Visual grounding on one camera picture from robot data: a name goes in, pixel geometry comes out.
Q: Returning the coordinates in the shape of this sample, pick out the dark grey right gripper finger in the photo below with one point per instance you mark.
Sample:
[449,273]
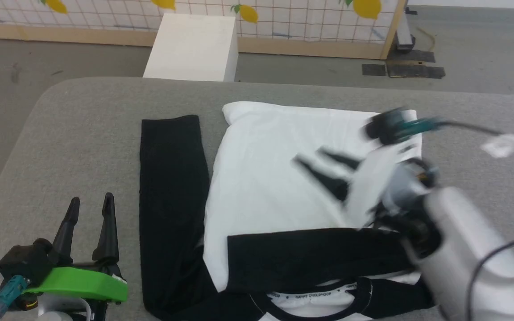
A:
[324,178]
[339,157]

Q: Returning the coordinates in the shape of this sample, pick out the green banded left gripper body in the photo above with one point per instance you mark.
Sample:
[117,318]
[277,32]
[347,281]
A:
[83,283]

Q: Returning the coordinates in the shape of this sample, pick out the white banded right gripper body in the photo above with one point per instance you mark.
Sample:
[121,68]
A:
[375,183]

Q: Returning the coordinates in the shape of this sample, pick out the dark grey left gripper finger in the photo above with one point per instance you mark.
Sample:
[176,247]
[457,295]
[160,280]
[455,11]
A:
[67,227]
[106,232]

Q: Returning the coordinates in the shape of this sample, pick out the white shirt with black sleeves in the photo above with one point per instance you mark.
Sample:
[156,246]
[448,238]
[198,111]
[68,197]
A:
[261,178]

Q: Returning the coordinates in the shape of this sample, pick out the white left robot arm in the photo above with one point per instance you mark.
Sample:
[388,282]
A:
[56,312]

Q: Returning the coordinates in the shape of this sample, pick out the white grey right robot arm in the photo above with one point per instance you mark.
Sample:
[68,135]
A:
[466,249]

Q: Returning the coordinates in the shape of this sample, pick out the small dark floor mat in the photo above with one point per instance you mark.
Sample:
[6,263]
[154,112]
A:
[374,70]

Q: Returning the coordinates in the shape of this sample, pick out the large dark floor mat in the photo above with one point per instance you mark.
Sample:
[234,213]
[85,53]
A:
[415,70]

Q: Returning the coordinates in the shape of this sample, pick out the grey metal stand foot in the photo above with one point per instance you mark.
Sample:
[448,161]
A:
[404,38]

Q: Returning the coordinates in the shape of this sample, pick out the lemon print partition screen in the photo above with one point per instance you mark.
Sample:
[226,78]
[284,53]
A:
[306,22]

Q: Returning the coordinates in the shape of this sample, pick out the white rectangular box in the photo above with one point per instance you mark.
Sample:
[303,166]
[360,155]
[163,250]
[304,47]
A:
[190,49]

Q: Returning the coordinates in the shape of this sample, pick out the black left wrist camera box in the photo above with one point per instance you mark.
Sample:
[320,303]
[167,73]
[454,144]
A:
[29,261]

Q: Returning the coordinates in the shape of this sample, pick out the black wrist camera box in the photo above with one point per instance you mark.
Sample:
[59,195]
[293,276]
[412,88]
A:
[386,127]
[29,261]

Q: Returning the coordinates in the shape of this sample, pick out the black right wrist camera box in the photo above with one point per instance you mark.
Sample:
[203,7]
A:
[386,127]

